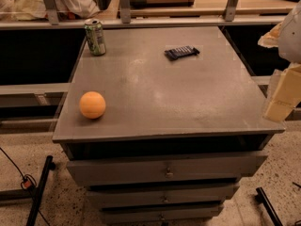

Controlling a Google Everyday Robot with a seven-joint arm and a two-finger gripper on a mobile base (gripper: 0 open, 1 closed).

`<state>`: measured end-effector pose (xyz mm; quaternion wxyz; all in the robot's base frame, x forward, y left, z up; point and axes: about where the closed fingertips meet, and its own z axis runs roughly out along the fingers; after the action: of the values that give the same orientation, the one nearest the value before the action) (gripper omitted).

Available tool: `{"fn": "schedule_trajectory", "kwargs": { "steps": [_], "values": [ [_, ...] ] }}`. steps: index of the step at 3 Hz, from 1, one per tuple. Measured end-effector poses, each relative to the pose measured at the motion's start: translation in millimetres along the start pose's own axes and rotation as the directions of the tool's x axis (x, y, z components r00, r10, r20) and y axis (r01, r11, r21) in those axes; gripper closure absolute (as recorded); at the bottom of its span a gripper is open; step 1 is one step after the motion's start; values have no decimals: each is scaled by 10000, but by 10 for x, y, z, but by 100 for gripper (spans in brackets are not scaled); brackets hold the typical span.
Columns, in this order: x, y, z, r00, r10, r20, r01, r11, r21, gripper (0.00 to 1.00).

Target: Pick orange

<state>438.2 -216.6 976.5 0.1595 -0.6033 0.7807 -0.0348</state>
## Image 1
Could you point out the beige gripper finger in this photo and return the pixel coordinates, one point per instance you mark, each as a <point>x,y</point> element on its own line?
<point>283,94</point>
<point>270,39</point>

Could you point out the dark blue snack bar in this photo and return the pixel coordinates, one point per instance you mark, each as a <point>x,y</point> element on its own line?
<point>179,52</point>

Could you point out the black right stand leg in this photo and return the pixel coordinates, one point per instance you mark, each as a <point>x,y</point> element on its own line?
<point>262,198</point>

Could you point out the black left stand leg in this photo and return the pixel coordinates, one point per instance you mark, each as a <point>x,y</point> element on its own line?
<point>48,166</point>

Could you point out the grey metal shelf rail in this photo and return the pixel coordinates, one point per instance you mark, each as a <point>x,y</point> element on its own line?
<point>203,12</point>

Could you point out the orange fruit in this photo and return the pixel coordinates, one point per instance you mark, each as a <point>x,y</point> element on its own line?
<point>92,105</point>

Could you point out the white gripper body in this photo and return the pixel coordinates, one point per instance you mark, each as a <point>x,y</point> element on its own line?
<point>292,40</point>

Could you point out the grey drawer cabinet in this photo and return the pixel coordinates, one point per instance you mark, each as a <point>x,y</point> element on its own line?
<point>176,136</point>

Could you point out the black stand leg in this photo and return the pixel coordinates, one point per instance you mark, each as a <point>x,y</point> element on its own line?
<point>48,166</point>
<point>262,198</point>

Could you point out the green soda can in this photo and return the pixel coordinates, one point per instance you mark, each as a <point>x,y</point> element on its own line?
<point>95,37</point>

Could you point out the white cloth on shelf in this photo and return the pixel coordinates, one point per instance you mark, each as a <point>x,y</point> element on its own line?
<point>27,10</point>

